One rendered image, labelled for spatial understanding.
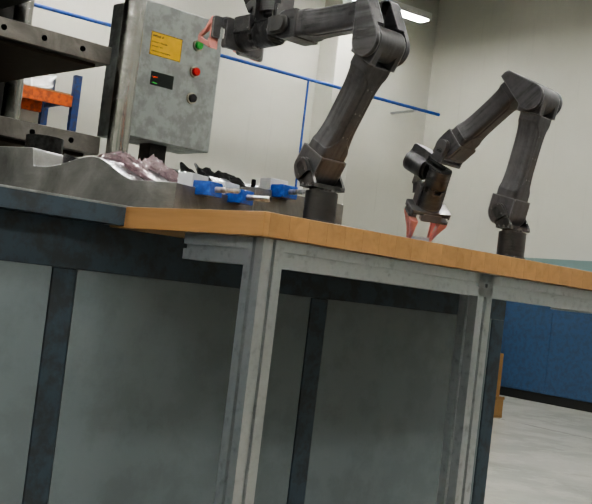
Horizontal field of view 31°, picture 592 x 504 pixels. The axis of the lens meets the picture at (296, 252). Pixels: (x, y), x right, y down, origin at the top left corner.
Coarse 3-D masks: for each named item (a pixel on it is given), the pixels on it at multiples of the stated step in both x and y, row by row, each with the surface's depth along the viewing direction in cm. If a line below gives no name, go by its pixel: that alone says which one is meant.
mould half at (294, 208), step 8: (248, 184) 264; (256, 192) 226; (264, 192) 228; (272, 200) 229; (280, 200) 231; (288, 200) 232; (296, 200) 234; (256, 208) 226; (264, 208) 228; (272, 208) 229; (280, 208) 231; (288, 208) 232; (296, 208) 234; (296, 216) 234; (336, 216) 242
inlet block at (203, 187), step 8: (184, 176) 206; (192, 176) 205; (200, 176) 207; (192, 184) 205; (200, 184) 204; (208, 184) 203; (216, 184) 204; (200, 192) 204; (208, 192) 203; (216, 192) 204; (224, 192) 203; (232, 192) 202
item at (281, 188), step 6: (264, 180) 231; (270, 180) 230; (276, 180) 231; (282, 180) 232; (264, 186) 231; (270, 186) 230; (276, 186) 228; (282, 186) 227; (288, 186) 228; (294, 186) 229; (276, 192) 228; (282, 192) 227; (288, 192) 228; (294, 192) 226; (300, 192) 225; (282, 198) 230; (288, 198) 228; (294, 198) 229
